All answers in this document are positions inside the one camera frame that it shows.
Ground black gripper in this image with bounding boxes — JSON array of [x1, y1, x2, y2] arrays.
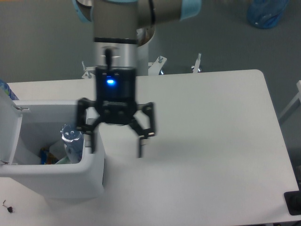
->
[[76, 66, 156, 158]]

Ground clear plastic water bottle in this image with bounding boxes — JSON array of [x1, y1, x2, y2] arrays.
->
[[61, 124, 84, 164]]

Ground white tissue pack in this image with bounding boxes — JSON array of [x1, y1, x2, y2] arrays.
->
[[49, 140, 70, 164]]

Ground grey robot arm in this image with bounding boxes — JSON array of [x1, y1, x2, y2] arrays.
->
[[73, 0, 202, 157]]

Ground white trash can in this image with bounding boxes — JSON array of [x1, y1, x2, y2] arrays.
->
[[0, 91, 105, 199]]

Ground blue yellow snack wrapper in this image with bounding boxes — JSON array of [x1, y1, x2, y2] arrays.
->
[[40, 148, 58, 165]]

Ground blue patterned item behind lid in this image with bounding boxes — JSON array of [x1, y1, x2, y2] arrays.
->
[[0, 79, 19, 100]]

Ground small black metal key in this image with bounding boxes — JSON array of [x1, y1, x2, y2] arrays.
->
[[2, 200, 14, 213]]

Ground blue plastic bag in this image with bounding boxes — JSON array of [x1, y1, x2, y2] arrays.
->
[[246, 0, 290, 29]]

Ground black device at table edge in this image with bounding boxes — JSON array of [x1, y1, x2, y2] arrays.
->
[[284, 191, 301, 216]]

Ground white frame at right edge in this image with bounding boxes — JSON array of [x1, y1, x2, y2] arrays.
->
[[278, 80, 301, 125]]

